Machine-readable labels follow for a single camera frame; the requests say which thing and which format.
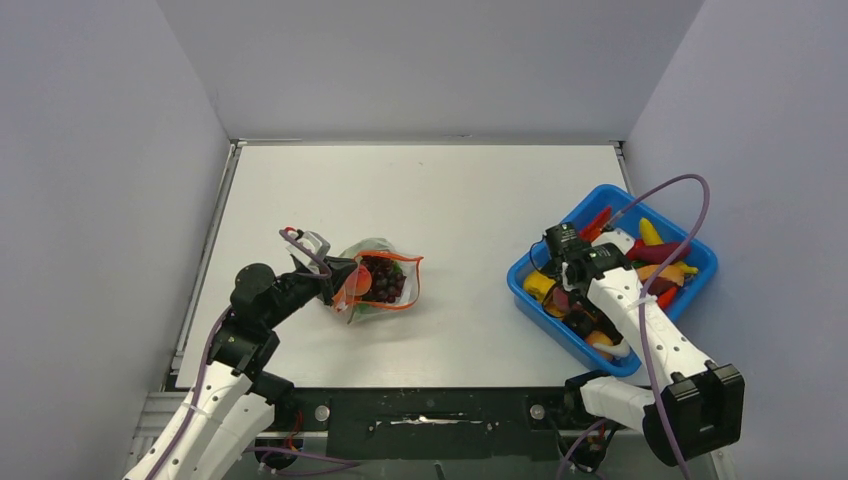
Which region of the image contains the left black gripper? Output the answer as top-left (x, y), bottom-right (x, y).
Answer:
top-left (263, 255), bottom-right (357, 329)

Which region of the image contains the orange tangerine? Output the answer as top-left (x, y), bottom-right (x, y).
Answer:
top-left (344, 264), bottom-right (373, 298)

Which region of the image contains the clear zip bag orange zipper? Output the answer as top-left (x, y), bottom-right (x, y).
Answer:
top-left (329, 238), bottom-right (424, 325)

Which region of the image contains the purple grapes bunch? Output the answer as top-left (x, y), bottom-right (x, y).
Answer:
top-left (361, 256), bottom-right (407, 304)

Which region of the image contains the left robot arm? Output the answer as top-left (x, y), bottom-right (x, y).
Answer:
top-left (124, 257), bottom-right (358, 479)

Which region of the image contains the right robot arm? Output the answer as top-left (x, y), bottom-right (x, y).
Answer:
top-left (544, 222), bottom-right (745, 466)

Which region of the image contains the red watermelon slice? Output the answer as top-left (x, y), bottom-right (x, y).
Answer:
top-left (580, 206), bottom-right (612, 242)

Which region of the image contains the yellow bell pepper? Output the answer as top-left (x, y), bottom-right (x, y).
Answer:
top-left (522, 270), bottom-right (556, 303)

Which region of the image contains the purple sweet potato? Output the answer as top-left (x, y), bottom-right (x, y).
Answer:
top-left (626, 242), bottom-right (692, 265)

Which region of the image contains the yellow banana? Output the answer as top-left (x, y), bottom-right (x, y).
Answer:
top-left (639, 218), bottom-right (664, 246)

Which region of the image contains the red carrot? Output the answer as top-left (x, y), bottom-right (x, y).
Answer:
top-left (657, 286), bottom-right (679, 311)

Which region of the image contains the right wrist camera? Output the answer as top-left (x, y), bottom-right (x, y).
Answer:
top-left (544, 222), bottom-right (585, 262)

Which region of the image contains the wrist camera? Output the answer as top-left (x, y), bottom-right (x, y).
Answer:
top-left (544, 222), bottom-right (585, 262)
top-left (280, 227), bottom-right (331, 274)

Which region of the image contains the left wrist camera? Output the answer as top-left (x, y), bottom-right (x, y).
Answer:
top-left (280, 227), bottom-right (331, 274)

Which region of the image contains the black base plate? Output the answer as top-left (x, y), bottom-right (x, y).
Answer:
top-left (256, 386), bottom-right (594, 461)

